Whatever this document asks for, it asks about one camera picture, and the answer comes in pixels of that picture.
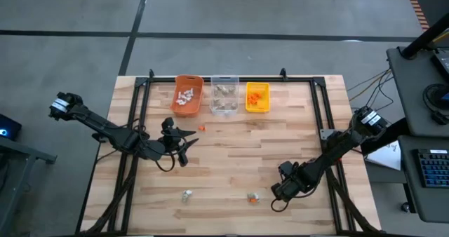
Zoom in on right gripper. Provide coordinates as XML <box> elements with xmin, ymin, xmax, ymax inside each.
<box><xmin>270</xmin><ymin>159</ymin><xmax>316</xmax><ymax>203</ymax></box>

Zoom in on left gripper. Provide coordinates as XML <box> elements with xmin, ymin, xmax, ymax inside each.
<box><xmin>144</xmin><ymin>116</ymin><xmax>200</xmax><ymax>168</ymax></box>

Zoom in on orange plastic bin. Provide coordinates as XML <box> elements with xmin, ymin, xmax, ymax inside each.
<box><xmin>169</xmin><ymin>74</ymin><xmax>205</xmax><ymax>118</ymax></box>

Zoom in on clear plastic bin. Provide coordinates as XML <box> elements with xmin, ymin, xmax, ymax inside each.
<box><xmin>209</xmin><ymin>74</ymin><xmax>241</xmax><ymax>116</ymax></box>

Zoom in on yellow plastic basket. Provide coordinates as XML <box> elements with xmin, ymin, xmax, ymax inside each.
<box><xmin>245</xmin><ymin>81</ymin><xmax>272</xmax><ymax>114</ymax></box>

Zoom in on white paper sheet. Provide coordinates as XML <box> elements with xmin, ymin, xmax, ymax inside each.
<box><xmin>364</xmin><ymin>140</ymin><xmax>403</xmax><ymax>171</ymax></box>

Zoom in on black desk leg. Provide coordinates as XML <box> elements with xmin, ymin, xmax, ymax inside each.
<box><xmin>359</xmin><ymin>117</ymin><xmax>401</xmax><ymax>156</ymax></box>

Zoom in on grey desk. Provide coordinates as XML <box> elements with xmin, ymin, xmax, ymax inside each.
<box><xmin>385</xmin><ymin>46</ymin><xmax>449</xmax><ymax>138</ymax></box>
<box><xmin>398</xmin><ymin>135</ymin><xmax>449</xmax><ymax>224</ymax></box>

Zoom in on backlit black keyboard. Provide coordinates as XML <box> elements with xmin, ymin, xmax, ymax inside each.
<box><xmin>417</xmin><ymin>148</ymin><xmax>449</xmax><ymax>189</ymax></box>

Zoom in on grey metal stand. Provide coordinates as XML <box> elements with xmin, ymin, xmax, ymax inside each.
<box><xmin>0</xmin><ymin>137</ymin><xmax>58</xmax><ymax>236</ymax></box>

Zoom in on black round headset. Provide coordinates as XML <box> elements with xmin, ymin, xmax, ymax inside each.
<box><xmin>422</xmin><ymin>83</ymin><xmax>449</xmax><ymax>126</ymax></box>

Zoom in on black computer tower blue light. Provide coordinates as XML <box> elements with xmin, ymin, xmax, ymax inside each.
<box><xmin>0</xmin><ymin>113</ymin><xmax>22</xmax><ymax>142</ymax></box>

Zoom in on black laptop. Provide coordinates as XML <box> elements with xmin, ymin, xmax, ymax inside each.
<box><xmin>430</xmin><ymin>49</ymin><xmax>449</xmax><ymax>84</ymax></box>

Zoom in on black diagonal pole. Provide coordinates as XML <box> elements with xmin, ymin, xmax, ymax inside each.
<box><xmin>401</xmin><ymin>11</ymin><xmax>449</xmax><ymax>60</ymax></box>

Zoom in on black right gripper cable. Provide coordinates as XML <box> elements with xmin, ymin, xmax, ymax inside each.
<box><xmin>269</xmin><ymin>194</ymin><xmax>293</xmax><ymax>212</ymax></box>

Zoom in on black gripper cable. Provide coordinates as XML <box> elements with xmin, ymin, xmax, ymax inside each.
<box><xmin>154</xmin><ymin>152</ymin><xmax>176</xmax><ymax>173</ymax></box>
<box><xmin>269</xmin><ymin>194</ymin><xmax>293</xmax><ymax>212</ymax></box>

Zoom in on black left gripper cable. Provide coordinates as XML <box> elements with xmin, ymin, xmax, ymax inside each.
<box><xmin>154</xmin><ymin>152</ymin><xmax>176</xmax><ymax>173</ymax></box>

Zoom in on loose floor cables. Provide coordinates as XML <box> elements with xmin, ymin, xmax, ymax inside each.
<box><xmin>347</xmin><ymin>67</ymin><xmax>394</xmax><ymax>114</ymax></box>

